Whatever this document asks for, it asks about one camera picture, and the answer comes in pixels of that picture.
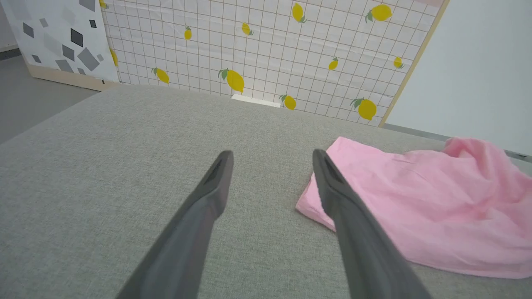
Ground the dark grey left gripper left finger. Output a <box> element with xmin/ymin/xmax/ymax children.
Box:
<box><xmin>116</xmin><ymin>150</ymin><xmax>234</xmax><ymax>299</ymax></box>

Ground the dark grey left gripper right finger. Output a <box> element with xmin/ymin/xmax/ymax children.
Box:
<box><xmin>312</xmin><ymin>149</ymin><xmax>433</xmax><ymax>299</ymax></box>

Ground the pink garment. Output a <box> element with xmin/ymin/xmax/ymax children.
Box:
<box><xmin>296</xmin><ymin>137</ymin><xmax>532</xmax><ymax>279</ymax></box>

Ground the lemon print grid panel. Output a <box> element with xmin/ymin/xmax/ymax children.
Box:
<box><xmin>98</xmin><ymin>0</ymin><xmax>450</xmax><ymax>127</ymax></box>

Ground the grey geometric print panel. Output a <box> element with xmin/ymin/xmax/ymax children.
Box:
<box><xmin>0</xmin><ymin>0</ymin><xmax>121</xmax><ymax>91</ymax></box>

